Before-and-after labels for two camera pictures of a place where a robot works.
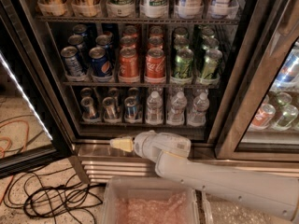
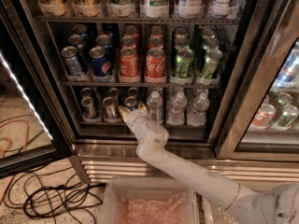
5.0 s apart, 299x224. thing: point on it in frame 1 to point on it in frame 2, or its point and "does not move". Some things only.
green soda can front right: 212,58 does not move
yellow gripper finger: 125,145 to 123,111
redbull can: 88,108 does not move
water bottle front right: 198,115 does not move
